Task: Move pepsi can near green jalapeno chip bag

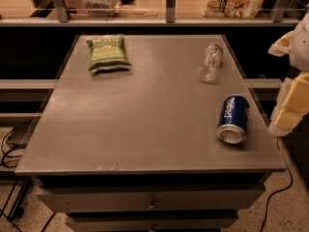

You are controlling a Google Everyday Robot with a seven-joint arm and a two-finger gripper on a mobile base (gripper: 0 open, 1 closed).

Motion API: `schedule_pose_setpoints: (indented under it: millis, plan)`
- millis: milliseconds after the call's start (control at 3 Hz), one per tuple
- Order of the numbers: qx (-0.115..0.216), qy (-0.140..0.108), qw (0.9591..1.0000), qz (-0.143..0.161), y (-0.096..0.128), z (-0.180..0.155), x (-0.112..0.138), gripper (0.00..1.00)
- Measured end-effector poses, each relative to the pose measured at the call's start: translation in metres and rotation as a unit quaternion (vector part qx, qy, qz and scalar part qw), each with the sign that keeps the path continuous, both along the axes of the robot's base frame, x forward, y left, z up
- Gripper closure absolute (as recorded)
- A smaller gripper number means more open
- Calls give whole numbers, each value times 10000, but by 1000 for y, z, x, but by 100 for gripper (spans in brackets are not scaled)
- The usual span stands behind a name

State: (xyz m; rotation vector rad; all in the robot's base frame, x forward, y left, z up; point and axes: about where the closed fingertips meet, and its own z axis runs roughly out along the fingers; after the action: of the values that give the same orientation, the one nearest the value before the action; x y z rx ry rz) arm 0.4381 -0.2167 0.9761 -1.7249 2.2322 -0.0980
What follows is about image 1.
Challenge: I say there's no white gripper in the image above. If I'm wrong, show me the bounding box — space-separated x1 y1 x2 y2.
268 14 309 137

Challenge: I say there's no blue pepsi can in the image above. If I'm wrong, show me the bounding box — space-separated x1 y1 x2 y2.
216 95 249 144

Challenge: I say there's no colourful snack bag background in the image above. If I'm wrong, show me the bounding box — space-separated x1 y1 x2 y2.
202 0 264 18

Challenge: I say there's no green jalapeno chip bag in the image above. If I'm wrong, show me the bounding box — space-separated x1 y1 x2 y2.
86 34 132 73

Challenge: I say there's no clear plastic water bottle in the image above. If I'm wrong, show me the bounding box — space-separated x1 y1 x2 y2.
199 43 223 83

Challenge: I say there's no grey drawer cabinet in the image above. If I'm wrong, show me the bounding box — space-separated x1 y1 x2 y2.
16 35 285 232

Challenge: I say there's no metal drawer knob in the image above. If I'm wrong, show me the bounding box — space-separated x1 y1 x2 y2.
148 200 157 210

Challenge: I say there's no clear plastic container background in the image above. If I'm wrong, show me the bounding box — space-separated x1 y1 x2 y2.
83 0 120 17

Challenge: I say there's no black cable right floor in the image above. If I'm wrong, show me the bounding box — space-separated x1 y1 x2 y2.
259 136 295 232

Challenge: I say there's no grey metal shelf rail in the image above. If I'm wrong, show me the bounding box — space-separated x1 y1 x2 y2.
0 0 308 27

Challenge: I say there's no black cables left floor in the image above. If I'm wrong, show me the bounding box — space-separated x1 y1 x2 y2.
0 119 58 232

